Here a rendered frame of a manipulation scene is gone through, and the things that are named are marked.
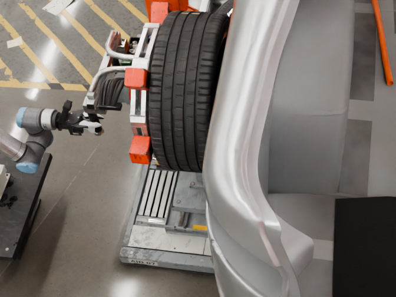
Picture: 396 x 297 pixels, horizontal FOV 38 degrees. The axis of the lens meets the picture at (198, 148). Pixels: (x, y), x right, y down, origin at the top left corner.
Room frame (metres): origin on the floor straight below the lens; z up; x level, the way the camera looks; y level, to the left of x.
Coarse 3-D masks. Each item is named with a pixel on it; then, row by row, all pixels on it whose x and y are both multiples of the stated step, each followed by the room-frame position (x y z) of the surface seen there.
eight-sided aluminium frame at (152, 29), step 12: (156, 24) 1.75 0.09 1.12; (144, 36) 1.70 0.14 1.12; (156, 36) 1.69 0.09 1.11; (144, 60) 1.56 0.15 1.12; (132, 96) 1.47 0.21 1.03; (144, 96) 1.46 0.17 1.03; (132, 108) 1.44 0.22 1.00; (144, 108) 1.43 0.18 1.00; (132, 120) 1.41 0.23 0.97; (144, 120) 1.40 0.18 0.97; (144, 132) 1.40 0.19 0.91
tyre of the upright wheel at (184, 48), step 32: (160, 32) 1.64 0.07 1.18; (192, 32) 1.61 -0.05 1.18; (224, 32) 1.67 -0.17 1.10; (160, 64) 1.50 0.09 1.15; (192, 64) 1.47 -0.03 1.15; (160, 96) 1.41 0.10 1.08; (192, 96) 1.38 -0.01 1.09; (160, 128) 1.34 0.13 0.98; (192, 128) 1.31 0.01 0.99; (160, 160) 1.33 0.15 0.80; (192, 160) 1.28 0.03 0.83
